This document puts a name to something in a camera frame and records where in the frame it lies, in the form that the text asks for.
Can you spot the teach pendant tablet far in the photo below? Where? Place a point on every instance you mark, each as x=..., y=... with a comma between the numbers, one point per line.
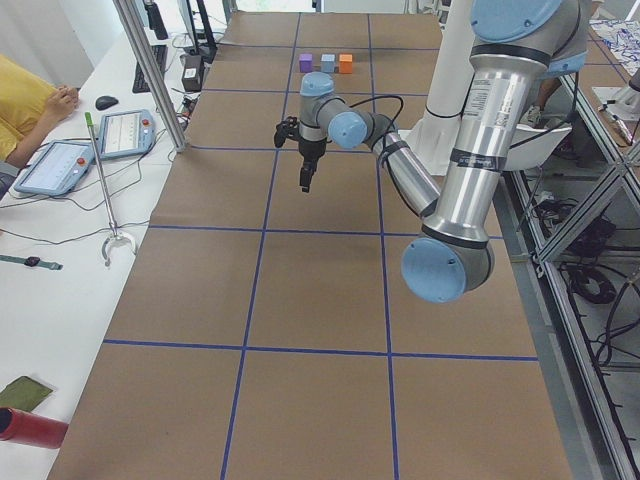
x=126, y=134

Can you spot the teal smart watch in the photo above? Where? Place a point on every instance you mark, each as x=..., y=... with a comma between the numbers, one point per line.
x=31, y=261

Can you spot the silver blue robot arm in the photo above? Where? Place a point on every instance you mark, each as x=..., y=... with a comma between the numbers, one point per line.
x=492, y=53

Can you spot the teach pendant tablet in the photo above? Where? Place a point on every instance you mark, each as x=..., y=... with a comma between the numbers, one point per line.
x=126, y=134
x=57, y=169

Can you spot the person in yellow shirt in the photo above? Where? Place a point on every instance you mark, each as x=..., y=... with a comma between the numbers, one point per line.
x=23, y=125

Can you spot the orange foam block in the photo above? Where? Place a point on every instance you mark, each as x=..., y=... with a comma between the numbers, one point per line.
x=345, y=63

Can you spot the light blue foam block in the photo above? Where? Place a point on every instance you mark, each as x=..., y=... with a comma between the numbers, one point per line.
x=327, y=63

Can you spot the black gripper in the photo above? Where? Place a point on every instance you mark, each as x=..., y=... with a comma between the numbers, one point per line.
x=311, y=149

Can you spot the reach grabber stick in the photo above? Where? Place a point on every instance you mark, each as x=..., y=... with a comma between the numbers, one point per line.
x=116, y=235

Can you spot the teach pendant tablet near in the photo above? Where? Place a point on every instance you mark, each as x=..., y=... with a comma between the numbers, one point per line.
x=57, y=169

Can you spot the black monitor stand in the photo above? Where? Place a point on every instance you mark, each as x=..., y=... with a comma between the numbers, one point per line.
x=205, y=47

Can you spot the black power adapter box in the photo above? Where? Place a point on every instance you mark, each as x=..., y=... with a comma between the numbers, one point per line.
x=193, y=73

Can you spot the red cylinder bottle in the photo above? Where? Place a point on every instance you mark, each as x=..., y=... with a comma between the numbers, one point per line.
x=30, y=429

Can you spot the person's hand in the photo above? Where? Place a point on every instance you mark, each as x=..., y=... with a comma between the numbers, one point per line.
x=61, y=103

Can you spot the black computer mouse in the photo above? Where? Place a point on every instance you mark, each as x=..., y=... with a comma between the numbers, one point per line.
x=105, y=102

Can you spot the purple foam block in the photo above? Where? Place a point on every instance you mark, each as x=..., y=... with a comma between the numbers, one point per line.
x=305, y=62

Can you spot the aluminium frame post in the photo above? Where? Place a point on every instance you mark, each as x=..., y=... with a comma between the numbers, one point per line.
x=142, y=50

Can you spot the aluminium frame rack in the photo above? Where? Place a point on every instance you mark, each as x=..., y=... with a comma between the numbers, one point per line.
x=578, y=219

